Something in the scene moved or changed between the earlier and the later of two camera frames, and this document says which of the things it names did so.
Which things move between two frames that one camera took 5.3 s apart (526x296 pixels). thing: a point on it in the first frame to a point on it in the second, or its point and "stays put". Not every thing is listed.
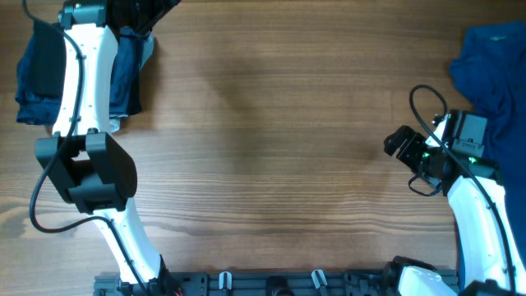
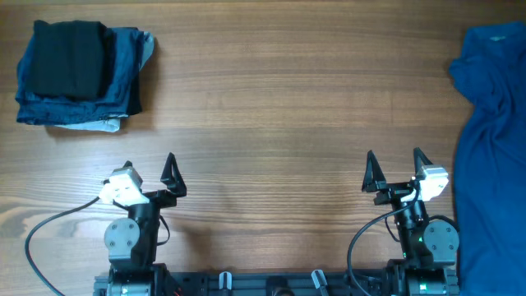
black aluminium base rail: x=334 y=282 stays put
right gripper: x=405 y=154 to x=391 y=191
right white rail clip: x=316 y=279 stays put
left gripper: x=159 y=8 to x=174 y=186
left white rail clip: x=228 y=279 stays put
